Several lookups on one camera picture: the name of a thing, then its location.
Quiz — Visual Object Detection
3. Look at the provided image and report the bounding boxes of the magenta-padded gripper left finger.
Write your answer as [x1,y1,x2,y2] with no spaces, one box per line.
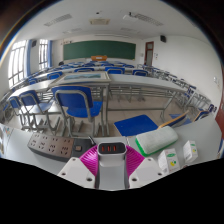
[57,144,100,190]

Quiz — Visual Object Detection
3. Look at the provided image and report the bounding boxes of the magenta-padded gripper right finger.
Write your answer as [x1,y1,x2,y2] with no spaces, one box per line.
[125,144,165,190]

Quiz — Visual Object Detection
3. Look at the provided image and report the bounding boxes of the white charger block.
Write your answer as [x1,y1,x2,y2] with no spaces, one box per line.
[94,141,130,191]

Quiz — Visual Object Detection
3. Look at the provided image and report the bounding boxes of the small white green-print box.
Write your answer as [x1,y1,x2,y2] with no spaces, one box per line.
[157,148,181,176]

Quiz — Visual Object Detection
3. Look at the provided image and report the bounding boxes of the white green-edged cloth pack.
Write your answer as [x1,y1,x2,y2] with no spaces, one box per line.
[134,125,179,158]

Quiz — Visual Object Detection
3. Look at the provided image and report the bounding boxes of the blue chair seat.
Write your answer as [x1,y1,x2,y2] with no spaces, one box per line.
[113,114,159,137]

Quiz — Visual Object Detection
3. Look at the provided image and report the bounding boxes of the brown-faced power strip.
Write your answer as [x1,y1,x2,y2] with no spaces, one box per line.
[27,132,98,163]

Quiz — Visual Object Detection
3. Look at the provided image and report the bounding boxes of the blue wooden-edged chair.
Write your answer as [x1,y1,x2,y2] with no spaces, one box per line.
[158,109,211,130]

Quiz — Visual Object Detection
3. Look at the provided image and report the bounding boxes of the long grey desk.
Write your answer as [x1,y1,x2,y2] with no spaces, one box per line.
[8,73,188,128]

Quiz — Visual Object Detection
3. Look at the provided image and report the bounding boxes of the stickers and papers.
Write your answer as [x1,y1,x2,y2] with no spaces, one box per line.
[0,124,14,156]

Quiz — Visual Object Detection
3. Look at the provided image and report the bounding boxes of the grey framed picture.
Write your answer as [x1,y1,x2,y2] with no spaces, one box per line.
[49,71,112,88]

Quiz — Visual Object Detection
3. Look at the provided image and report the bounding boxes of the group of blue chairs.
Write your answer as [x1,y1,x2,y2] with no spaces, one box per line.
[28,60,149,84]

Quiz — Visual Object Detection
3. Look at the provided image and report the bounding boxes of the dark red door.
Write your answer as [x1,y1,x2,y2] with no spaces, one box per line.
[214,89,224,139]

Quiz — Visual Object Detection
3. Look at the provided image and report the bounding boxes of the orange wooden lectern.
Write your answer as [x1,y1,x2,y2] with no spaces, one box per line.
[90,55,108,62]

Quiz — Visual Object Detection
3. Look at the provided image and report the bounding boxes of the red-brown door with window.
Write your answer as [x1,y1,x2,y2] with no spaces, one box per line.
[144,41,155,67]

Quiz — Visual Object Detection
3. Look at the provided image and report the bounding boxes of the green chalkboard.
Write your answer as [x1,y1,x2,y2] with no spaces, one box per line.
[62,40,137,61]

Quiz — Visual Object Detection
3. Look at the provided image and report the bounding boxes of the narrow bright window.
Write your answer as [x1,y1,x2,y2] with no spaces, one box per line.
[38,38,50,71]

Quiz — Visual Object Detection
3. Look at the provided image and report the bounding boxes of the large bright window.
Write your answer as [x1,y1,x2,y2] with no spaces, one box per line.
[8,39,28,88]

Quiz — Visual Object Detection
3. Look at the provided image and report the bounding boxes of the ceiling air conditioner panel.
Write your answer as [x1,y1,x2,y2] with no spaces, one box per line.
[88,18,111,26]

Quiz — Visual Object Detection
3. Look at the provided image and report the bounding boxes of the white ceiling projector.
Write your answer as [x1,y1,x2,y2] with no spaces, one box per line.
[122,12,141,22]

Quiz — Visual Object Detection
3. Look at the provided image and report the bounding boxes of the group of ceiling lights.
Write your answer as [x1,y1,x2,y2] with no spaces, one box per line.
[43,12,201,34]

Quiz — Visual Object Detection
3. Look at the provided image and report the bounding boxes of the blue metal-frame chair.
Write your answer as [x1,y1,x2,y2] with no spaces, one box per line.
[50,85,104,138]
[7,95,24,131]
[18,89,61,134]

